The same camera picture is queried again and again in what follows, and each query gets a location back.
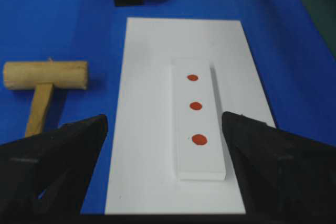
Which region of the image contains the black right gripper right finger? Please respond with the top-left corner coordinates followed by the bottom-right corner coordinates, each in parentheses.
top-left (222, 111), bottom-right (335, 220)

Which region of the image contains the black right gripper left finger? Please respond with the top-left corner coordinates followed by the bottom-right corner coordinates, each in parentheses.
top-left (1, 114), bottom-right (108, 220)

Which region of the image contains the wooden mallet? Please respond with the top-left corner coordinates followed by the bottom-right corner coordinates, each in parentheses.
top-left (3, 61), bottom-right (89, 137)

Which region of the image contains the small white raised block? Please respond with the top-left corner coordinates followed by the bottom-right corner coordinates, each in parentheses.
top-left (172, 59), bottom-right (226, 182)

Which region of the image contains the large white foam board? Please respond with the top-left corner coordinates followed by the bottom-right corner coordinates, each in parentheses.
top-left (105, 18), bottom-right (275, 214)

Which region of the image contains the blue table cloth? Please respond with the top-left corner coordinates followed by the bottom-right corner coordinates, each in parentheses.
top-left (0, 0), bottom-right (336, 214)

